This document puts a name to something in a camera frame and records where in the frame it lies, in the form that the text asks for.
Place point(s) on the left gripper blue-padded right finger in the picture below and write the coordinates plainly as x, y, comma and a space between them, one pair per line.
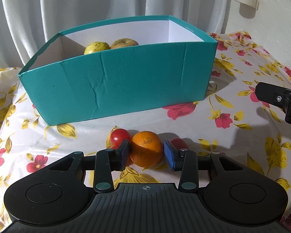
185, 162

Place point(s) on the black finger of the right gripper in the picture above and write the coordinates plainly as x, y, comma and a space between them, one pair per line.
276, 96

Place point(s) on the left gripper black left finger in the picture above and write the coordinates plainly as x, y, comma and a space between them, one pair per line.
107, 161

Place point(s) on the red cherry tomato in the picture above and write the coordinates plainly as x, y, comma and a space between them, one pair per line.
118, 136
179, 143

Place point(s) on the orange mandarin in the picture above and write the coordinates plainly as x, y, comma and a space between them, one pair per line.
146, 149

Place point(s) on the floral plastic tablecloth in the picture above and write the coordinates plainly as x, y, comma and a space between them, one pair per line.
230, 120

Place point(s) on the teal cardboard box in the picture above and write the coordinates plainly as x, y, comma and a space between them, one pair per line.
171, 65

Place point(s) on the red-yellow apple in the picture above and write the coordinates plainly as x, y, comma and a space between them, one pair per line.
124, 42

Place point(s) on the white curtain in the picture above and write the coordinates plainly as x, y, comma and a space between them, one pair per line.
25, 25

